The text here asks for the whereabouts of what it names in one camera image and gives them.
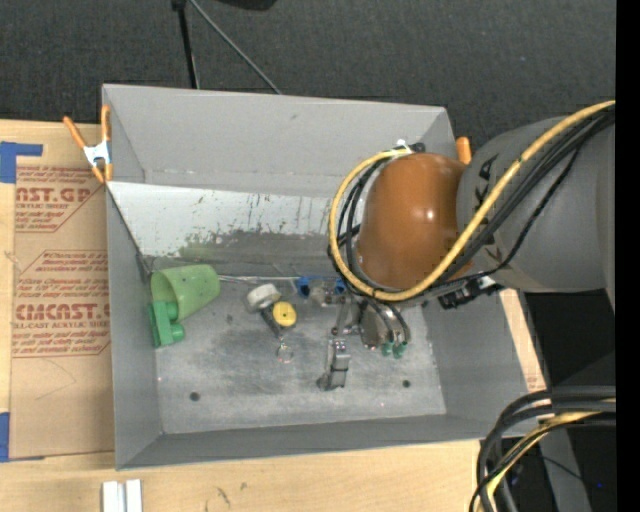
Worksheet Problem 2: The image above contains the green toy building block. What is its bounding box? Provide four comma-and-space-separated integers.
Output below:
146, 298, 187, 349

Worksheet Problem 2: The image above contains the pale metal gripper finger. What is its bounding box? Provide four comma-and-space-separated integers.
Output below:
330, 294, 353, 337
316, 338, 353, 393

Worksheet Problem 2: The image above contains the grey metal bin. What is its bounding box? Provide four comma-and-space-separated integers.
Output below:
101, 83, 541, 471

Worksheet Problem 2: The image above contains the black cylinder on white bracket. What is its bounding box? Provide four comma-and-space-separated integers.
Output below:
437, 276, 502, 310

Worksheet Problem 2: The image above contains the white round disc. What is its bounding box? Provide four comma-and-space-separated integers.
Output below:
244, 282, 283, 315

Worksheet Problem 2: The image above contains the light green plastic cup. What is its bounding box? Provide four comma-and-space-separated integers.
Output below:
149, 263, 222, 322

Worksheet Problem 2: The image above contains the yellow round toy piece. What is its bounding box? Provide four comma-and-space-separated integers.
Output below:
272, 301, 299, 329

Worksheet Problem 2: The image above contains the blue and grey small object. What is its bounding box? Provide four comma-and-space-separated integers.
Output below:
294, 275, 348, 307

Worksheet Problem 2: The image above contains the brown cardboard board red print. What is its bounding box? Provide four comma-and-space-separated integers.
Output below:
0, 118, 117, 462

